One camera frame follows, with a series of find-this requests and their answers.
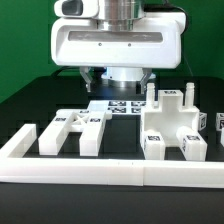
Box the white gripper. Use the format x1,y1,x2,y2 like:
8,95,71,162
51,12,186,93

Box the white chair back frame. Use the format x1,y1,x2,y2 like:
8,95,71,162
38,109,112,156

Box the white chair seat part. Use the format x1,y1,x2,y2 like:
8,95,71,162
140,82,199,147

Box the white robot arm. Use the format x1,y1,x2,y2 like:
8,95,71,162
51,0,187,88

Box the white fiducial marker sheet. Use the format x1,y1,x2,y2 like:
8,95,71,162
87,100,146,115

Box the white tagged cube nut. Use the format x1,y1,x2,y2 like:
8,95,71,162
216,113,224,131
198,112,207,131

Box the white U-shaped obstacle fence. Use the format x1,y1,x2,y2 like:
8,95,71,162
0,124,224,188

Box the black cable bundle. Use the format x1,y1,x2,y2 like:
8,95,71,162
50,65,81,78

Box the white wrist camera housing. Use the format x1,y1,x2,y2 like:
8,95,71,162
54,0,99,18

